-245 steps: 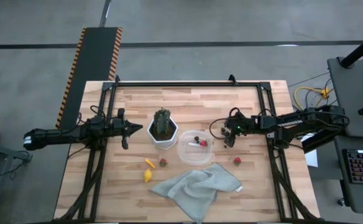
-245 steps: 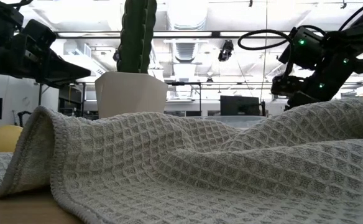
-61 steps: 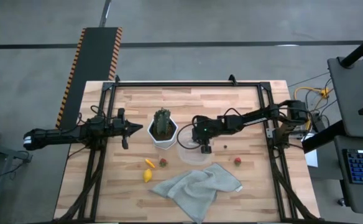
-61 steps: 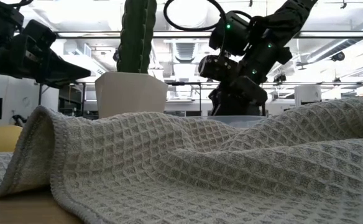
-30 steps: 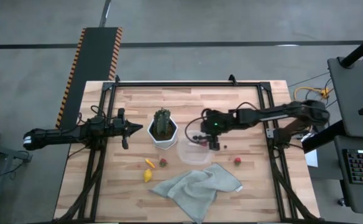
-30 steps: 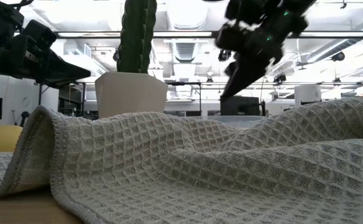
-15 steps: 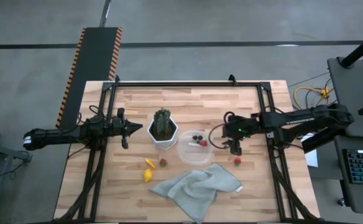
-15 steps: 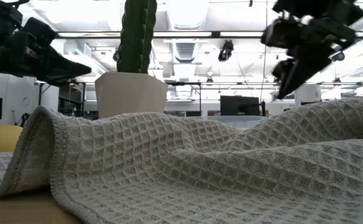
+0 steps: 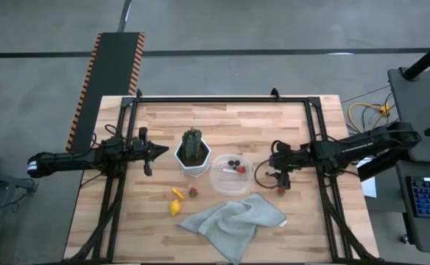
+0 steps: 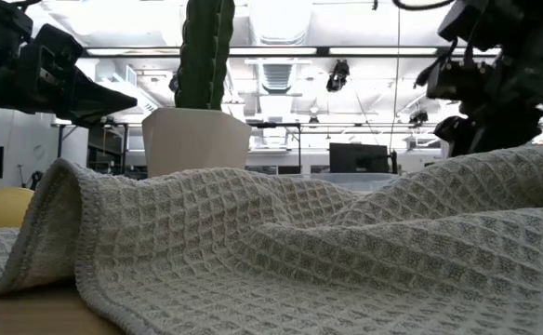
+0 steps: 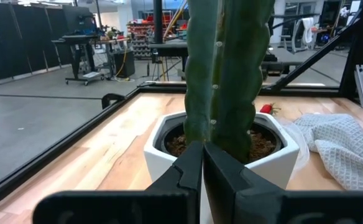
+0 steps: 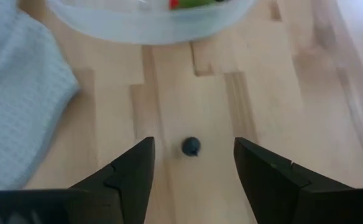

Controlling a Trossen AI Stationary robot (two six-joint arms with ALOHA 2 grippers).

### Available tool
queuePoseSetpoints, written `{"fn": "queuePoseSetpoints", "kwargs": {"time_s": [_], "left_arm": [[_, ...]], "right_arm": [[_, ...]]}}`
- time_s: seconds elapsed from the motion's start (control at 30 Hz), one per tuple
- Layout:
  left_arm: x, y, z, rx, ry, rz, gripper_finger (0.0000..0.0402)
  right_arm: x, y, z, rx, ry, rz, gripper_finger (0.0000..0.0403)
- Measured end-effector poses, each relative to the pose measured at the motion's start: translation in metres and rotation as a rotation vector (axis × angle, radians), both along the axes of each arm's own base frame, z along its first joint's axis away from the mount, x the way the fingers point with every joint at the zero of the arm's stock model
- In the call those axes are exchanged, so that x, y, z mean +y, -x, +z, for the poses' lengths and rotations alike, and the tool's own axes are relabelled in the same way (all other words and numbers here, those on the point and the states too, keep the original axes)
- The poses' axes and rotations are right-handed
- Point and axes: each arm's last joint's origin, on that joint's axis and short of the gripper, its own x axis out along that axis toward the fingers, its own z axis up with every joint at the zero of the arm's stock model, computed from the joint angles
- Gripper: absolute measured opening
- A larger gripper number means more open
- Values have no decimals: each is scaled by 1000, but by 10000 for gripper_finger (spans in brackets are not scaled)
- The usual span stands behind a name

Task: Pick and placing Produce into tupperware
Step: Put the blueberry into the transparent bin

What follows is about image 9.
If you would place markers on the black hazard striped ramp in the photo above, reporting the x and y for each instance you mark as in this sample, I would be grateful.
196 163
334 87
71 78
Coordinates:
108 73

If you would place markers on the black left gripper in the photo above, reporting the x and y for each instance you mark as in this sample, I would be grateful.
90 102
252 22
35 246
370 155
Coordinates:
147 154

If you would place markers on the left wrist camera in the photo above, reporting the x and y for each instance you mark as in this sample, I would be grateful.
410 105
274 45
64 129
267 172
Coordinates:
143 134

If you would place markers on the green column cactus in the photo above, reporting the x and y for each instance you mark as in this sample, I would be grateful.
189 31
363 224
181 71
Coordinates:
191 141

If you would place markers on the red strawberry with broad leaves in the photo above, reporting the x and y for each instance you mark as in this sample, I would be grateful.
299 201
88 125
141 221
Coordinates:
193 192

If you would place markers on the white paper sheet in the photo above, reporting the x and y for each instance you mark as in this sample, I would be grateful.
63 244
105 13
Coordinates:
367 184

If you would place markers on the yellow lemon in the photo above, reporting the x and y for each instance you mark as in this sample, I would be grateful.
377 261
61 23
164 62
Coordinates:
175 208

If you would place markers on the grey equipment cart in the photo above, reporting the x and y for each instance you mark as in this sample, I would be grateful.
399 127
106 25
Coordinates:
417 110

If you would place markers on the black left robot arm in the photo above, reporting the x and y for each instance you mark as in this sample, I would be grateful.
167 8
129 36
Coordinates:
71 160

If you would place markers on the grey side table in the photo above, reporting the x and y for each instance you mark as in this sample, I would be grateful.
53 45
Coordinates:
421 235

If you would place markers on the grey waffle dish towel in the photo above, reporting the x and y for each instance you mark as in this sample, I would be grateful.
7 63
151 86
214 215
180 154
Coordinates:
229 224

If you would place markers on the red strawberry with thin leaves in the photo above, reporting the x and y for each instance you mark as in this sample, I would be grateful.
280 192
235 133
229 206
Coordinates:
240 169
281 192

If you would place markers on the black aluminium table frame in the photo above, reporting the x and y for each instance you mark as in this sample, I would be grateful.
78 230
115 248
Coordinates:
218 99

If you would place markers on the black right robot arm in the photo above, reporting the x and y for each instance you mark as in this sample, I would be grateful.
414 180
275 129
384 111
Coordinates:
366 145

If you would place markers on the black frame clamp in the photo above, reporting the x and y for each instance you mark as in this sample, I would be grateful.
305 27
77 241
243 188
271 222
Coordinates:
138 92
275 93

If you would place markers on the white hexagonal plant pot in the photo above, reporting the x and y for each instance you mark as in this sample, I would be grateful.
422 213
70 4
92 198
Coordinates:
194 170

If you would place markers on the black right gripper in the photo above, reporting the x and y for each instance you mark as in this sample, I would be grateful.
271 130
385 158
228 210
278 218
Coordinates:
288 160

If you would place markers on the clear plastic tupperware container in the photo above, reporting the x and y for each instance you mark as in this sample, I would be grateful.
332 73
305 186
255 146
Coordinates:
229 184

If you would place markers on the black diagonal pole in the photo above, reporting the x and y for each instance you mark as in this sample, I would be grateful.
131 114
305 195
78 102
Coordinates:
425 59

